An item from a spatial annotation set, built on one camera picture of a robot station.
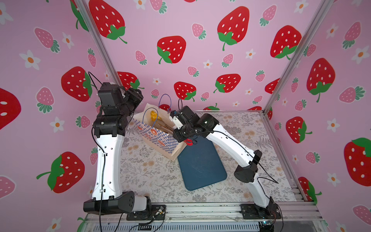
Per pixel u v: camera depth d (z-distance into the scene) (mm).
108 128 415
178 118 576
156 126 822
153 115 927
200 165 909
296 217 731
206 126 505
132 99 558
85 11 689
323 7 689
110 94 424
